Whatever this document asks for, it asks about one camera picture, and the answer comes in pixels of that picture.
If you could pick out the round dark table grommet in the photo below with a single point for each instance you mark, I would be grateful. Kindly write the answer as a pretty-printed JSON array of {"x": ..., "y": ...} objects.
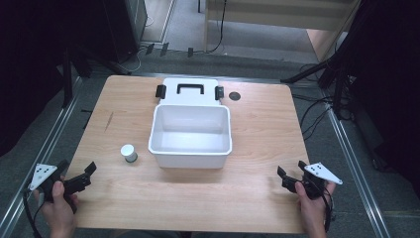
[{"x": 234, "y": 96}]

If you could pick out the small grey cylinder cup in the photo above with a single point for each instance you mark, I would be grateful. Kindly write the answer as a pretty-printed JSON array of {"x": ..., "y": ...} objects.
[{"x": 128, "y": 152}]

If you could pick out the light wooden furniture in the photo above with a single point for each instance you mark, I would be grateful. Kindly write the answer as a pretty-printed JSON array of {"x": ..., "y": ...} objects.
[{"x": 280, "y": 15}]

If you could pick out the dark curtain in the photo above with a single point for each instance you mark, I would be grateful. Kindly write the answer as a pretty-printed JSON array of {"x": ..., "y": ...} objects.
[
  {"x": 393, "y": 82},
  {"x": 29, "y": 66}
]

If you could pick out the white plastic storage box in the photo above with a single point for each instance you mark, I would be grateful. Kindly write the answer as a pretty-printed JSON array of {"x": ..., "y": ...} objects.
[{"x": 191, "y": 130}]

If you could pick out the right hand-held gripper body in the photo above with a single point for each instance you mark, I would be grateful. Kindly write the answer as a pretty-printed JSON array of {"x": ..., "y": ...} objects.
[{"x": 318, "y": 177}]

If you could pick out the person's right hand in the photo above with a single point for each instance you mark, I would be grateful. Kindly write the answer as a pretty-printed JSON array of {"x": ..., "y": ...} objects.
[{"x": 312, "y": 208}]

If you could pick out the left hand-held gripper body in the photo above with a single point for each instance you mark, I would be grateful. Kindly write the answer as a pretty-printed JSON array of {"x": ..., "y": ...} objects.
[{"x": 42, "y": 173}]

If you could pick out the metal floor rail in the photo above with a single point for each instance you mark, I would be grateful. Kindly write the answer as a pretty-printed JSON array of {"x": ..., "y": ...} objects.
[
  {"x": 356, "y": 172},
  {"x": 39, "y": 155}
]

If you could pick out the black metal stand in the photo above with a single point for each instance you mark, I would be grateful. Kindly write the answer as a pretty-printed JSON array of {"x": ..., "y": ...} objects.
[{"x": 67, "y": 79}]

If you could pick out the person's left hand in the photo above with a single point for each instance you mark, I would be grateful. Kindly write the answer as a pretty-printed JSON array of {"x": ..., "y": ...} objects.
[{"x": 58, "y": 208}]

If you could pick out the black tripod stand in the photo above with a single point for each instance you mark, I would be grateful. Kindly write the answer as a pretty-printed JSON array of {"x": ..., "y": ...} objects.
[{"x": 330, "y": 71}]

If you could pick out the small black floor bracket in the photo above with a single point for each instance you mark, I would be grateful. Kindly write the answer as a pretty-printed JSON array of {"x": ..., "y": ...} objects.
[
  {"x": 164, "y": 49},
  {"x": 149, "y": 48},
  {"x": 190, "y": 52}
]

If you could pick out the black cabinet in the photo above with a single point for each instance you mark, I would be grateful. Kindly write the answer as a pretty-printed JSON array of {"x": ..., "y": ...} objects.
[{"x": 122, "y": 29}]

